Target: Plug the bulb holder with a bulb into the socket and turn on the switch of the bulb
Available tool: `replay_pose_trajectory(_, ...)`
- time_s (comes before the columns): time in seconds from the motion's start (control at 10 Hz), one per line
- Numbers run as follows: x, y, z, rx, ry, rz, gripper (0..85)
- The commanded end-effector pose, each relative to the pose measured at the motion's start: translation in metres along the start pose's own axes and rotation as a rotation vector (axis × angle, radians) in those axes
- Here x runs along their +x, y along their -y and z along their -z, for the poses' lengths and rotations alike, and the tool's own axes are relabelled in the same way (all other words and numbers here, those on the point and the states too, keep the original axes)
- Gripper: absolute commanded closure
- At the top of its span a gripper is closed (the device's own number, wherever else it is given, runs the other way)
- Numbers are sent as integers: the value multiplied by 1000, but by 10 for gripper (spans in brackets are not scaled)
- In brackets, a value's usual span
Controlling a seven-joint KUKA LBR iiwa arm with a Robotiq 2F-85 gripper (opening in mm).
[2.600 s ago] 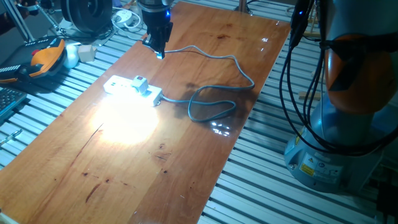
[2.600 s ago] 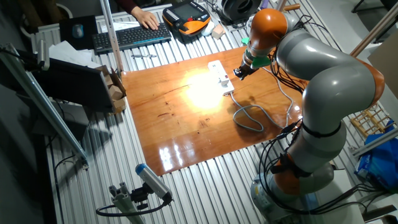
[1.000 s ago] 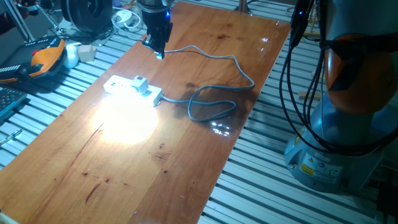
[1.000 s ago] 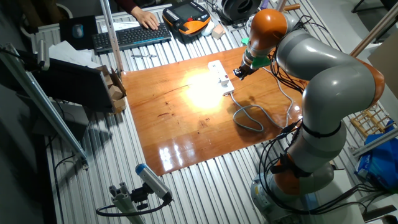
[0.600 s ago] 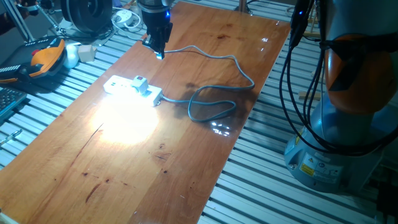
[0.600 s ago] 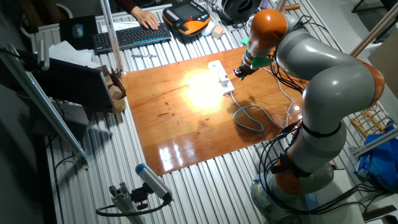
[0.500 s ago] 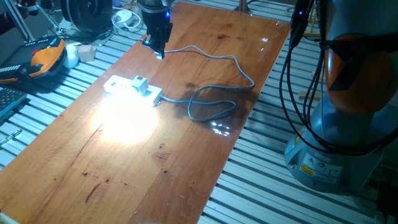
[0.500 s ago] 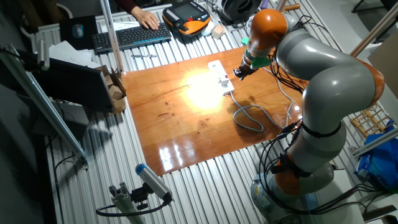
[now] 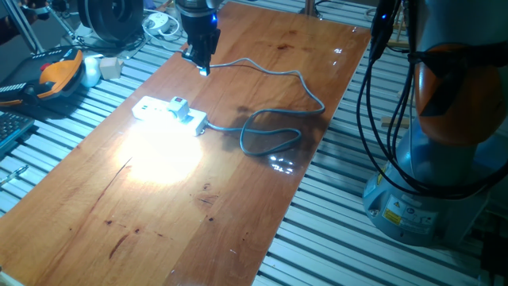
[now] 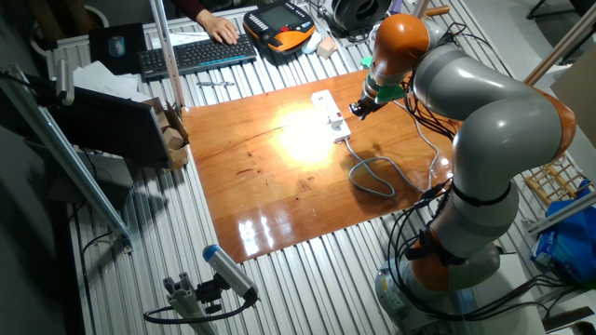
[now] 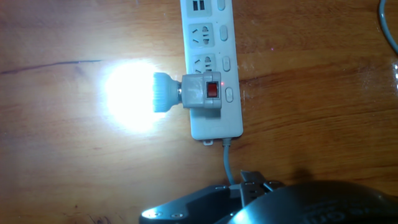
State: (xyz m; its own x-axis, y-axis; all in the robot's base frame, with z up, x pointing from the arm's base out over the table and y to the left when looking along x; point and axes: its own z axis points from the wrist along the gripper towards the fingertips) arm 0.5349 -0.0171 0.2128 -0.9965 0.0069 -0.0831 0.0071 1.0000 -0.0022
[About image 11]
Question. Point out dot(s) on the white power strip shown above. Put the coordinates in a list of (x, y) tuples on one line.
[(216, 124)]

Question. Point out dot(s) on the white plug adapter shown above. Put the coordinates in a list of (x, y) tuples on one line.
[(199, 91)]

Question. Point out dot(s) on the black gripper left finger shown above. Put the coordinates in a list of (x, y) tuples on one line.
[(199, 203)]

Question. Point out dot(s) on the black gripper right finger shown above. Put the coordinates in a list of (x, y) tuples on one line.
[(275, 185)]

